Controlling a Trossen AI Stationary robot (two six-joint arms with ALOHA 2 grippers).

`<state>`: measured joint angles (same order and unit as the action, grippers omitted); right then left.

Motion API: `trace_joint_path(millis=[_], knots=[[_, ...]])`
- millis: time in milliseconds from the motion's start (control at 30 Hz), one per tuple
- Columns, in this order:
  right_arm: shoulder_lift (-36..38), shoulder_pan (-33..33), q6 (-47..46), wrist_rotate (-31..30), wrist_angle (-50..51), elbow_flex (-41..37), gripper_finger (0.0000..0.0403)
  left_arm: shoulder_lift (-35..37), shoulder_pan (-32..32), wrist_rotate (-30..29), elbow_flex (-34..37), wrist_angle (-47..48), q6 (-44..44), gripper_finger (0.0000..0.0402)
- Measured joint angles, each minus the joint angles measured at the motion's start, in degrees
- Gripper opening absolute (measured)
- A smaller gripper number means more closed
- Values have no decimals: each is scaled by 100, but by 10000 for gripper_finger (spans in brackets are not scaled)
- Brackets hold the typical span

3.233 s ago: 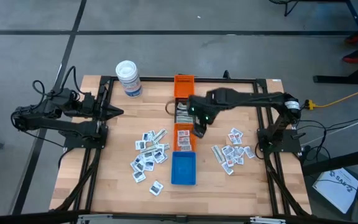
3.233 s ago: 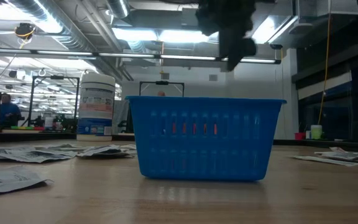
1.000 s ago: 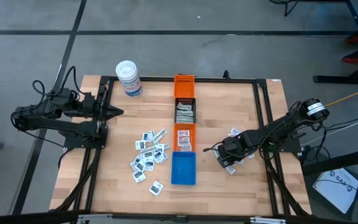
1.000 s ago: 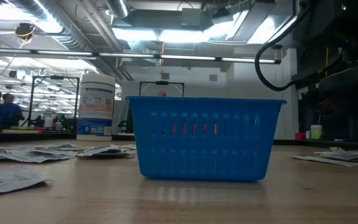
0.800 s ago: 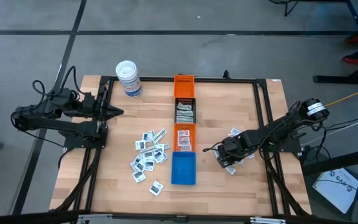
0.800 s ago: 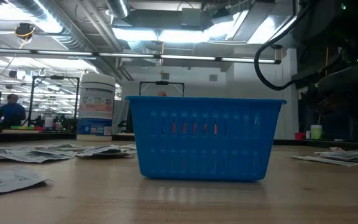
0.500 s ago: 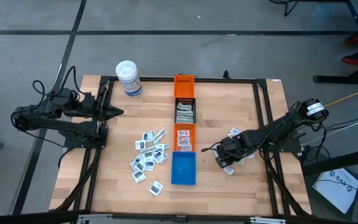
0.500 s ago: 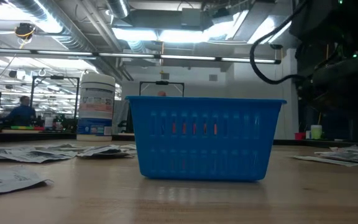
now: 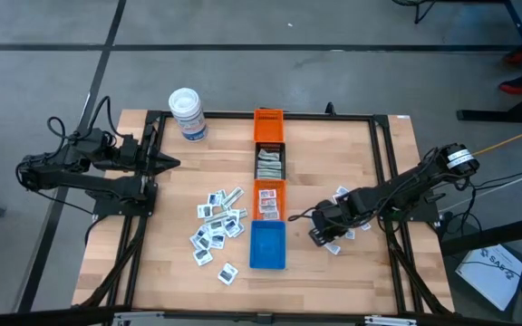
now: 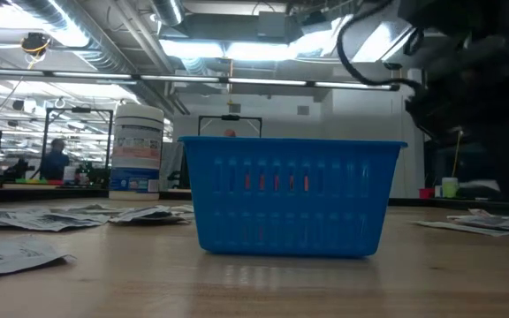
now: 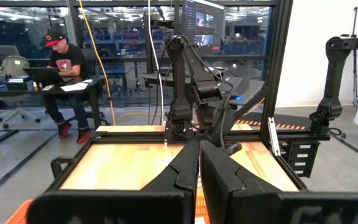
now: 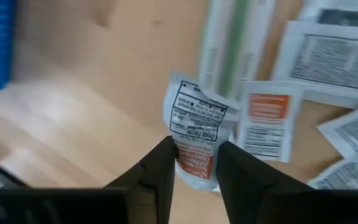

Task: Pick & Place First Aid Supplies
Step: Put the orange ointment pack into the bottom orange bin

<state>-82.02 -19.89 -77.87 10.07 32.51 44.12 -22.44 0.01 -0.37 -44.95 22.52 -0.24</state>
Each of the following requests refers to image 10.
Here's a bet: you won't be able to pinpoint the overhead light bar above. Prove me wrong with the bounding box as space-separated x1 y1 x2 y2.
0 65 400 92

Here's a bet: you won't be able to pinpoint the colourful blocks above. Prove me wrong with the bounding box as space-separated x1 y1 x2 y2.
12 178 65 186

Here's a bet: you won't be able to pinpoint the yellow cable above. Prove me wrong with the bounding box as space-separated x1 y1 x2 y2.
452 129 464 178

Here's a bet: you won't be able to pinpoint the yellow ceiling cable reel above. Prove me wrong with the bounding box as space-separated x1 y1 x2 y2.
19 31 52 57

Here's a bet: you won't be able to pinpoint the grey ceiling box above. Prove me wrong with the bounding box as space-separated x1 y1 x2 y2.
257 11 300 39

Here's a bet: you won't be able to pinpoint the packets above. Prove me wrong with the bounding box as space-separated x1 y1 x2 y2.
446 208 509 233

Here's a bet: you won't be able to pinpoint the white packet dark print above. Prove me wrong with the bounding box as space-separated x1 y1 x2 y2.
0 207 111 233

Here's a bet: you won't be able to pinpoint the low black workstation frame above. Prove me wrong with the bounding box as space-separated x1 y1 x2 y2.
197 114 264 138

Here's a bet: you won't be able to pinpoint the tall black workstation frame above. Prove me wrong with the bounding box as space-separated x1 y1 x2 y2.
41 106 115 180

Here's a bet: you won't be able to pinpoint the white wipes canister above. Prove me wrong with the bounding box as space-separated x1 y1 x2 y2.
108 102 166 202

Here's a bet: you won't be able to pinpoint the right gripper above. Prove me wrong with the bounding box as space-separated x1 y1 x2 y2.
404 34 509 201

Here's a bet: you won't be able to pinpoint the green cup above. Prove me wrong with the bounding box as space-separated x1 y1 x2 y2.
440 177 460 200

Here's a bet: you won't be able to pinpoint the large white printed packet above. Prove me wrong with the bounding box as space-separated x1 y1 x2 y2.
0 240 73 279

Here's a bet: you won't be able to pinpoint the person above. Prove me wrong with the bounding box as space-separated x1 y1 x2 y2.
40 138 71 181

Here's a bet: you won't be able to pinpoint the small orange object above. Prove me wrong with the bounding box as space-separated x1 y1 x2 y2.
243 171 311 193

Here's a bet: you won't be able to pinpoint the grey cloth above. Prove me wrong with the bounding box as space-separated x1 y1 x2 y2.
160 141 186 192

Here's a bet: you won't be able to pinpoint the blue plastic basket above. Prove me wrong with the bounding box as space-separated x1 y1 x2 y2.
178 135 409 259

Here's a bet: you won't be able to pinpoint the black aluminium frame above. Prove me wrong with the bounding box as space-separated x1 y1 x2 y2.
0 185 509 218

